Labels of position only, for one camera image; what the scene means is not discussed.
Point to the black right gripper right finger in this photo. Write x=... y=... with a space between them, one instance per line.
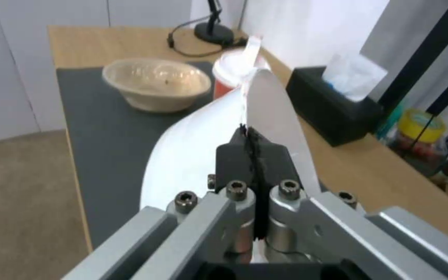
x=274 y=163

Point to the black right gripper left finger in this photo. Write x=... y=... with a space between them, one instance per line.
x=230 y=163

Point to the white plastic takeout bag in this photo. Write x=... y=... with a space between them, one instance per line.
x=216 y=131

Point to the black tissue box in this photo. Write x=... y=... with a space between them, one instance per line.
x=336 y=108

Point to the red paper cup white lid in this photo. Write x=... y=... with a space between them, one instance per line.
x=230 y=74

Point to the beige paper bowl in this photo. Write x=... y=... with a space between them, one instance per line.
x=157 y=84

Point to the white tissue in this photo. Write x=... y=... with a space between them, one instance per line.
x=354 y=75

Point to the dark grey desk mat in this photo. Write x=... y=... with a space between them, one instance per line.
x=111 y=145

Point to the black desk lamp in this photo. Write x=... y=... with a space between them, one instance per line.
x=212 y=27

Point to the yellow-lidded clear jar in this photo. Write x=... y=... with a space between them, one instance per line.
x=418 y=140

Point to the black metal frame post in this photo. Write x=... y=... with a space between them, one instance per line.
x=406 y=49

